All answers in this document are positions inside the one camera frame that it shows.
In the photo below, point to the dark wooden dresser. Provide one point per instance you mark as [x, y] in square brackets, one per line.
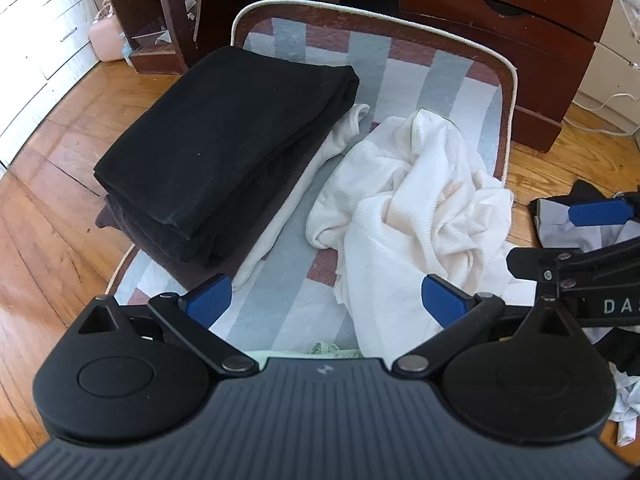
[500, 25]

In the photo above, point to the light blue bundle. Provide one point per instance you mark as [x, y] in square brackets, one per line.
[126, 47]

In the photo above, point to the grey black garment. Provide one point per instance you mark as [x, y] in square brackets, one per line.
[555, 227]

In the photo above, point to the white crumpled cloth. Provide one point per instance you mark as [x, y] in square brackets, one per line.
[627, 400]

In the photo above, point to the white ribbed cloth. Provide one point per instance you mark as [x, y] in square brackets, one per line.
[300, 180]

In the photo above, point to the grey white brown rug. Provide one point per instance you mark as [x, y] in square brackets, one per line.
[280, 310]

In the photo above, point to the pink case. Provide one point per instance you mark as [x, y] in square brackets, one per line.
[105, 35]

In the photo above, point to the black folded cloth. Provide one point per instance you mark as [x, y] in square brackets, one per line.
[215, 125]

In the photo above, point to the dark wooden shelf unit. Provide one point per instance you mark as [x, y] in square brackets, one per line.
[150, 20]

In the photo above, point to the white drawer cabinet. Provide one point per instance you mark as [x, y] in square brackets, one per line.
[40, 25]

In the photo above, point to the dark brown folded cloth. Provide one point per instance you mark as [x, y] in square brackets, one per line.
[200, 250]

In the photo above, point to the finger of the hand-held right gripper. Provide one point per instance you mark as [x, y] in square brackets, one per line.
[597, 212]
[525, 262]

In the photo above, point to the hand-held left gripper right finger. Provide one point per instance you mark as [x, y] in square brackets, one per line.
[442, 305]

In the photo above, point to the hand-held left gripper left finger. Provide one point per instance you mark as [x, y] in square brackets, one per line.
[210, 300]

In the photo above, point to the white garment with green trim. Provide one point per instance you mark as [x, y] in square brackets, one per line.
[425, 200]

